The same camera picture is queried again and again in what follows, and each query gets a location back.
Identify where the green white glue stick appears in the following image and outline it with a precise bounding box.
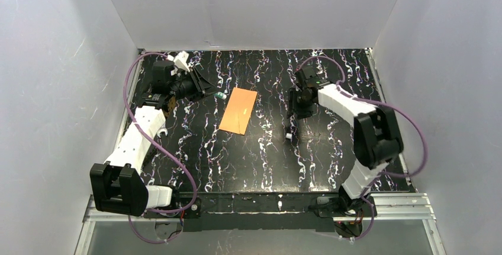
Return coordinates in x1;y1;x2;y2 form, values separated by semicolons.
214;92;227;100

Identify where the brown paper envelope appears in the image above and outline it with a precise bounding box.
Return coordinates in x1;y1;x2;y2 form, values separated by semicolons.
218;88;258;135

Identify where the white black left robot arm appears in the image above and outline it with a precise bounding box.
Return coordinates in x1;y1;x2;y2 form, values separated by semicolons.
89;58;218;217

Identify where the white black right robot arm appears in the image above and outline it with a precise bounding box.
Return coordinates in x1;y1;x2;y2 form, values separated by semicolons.
287;66;404;200

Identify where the silver open-end wrench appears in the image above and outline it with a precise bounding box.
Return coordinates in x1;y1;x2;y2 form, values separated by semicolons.
156;127;168;137

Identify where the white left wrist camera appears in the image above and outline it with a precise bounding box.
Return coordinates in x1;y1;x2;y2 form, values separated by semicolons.
168;51;192;75

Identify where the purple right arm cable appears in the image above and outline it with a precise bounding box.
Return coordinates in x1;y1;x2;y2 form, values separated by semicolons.
295;55;429;242

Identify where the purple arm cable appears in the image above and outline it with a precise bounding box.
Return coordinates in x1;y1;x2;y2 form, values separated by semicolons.
295;55;429;242
123;51;198;245

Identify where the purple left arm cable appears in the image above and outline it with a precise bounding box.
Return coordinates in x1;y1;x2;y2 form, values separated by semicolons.
123;51;198;245

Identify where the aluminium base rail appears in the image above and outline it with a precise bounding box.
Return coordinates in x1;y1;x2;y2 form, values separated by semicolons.
82;192;437;224

